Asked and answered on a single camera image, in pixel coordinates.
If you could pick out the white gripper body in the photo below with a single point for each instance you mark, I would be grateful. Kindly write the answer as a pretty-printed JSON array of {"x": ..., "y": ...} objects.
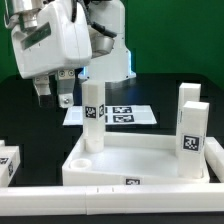
[{"x": 56, "y": 44}]

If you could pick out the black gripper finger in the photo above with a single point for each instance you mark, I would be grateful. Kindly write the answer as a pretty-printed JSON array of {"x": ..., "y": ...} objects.
[
  {"x": 65, "y": 85},
  {"x": 42, "y": 87}
]

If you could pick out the white desk top tray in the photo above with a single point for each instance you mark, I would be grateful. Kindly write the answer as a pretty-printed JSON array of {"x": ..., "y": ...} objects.
[{"x": 127, "y": 159}]

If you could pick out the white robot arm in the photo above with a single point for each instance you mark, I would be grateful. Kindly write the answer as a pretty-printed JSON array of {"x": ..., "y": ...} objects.
[{"x": 110, "y": 61}]

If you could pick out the white paper marker sheet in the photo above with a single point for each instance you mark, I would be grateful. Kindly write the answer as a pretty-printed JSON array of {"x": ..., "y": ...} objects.
[{"x": 115, "y": 115}]

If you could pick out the white L-shaped fence wall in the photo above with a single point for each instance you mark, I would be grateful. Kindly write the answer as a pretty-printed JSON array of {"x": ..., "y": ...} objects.
[{"x": 109, "y": 199}]

